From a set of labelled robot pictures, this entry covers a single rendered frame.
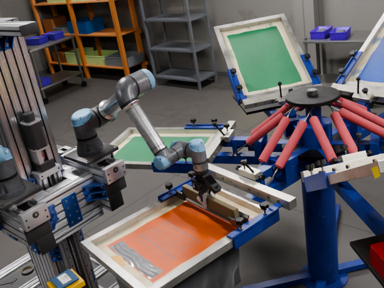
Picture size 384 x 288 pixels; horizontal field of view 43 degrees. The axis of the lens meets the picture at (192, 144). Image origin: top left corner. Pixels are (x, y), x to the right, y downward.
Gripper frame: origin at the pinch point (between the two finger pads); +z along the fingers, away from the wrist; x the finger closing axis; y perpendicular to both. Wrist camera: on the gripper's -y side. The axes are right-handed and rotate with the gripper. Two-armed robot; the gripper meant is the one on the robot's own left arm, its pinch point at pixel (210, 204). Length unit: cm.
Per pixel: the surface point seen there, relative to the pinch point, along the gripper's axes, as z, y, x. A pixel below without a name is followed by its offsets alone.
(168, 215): 5.3, 17.6, 14.9
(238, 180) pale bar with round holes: -3.3, 1.8, -22.4
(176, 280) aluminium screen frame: 3, -29, 45
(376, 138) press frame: -4, -30, -101
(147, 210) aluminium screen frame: 1.7, 26.1, 21.8
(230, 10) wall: -7, 391, -383
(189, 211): 5.3, 11.3, 5.5
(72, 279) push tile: 4, 9, 75
